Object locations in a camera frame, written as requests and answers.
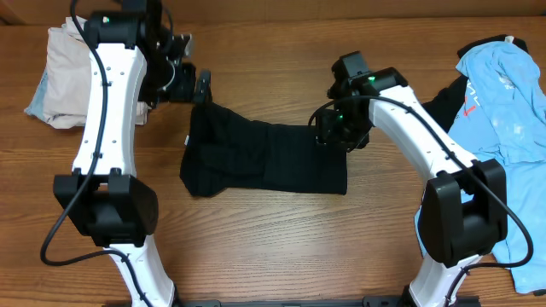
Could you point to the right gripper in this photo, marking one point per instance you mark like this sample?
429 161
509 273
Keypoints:
324 129

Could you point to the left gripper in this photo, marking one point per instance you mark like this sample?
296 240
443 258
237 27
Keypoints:
201 86

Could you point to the black t-shirt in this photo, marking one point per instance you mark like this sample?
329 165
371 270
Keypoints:
225 150

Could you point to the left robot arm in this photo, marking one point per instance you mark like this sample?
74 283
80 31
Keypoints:
136 59

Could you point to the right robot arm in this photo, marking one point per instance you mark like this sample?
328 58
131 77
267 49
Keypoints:
461 217

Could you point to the beige folded trousers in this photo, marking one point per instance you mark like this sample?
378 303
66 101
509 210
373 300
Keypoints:
68 77

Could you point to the light blue t-shirt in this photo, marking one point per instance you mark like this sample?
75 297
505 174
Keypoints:
503 118

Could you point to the light blue folded garment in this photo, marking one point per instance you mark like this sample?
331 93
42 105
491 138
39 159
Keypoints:
39 106

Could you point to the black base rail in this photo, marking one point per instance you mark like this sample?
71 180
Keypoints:
290 303

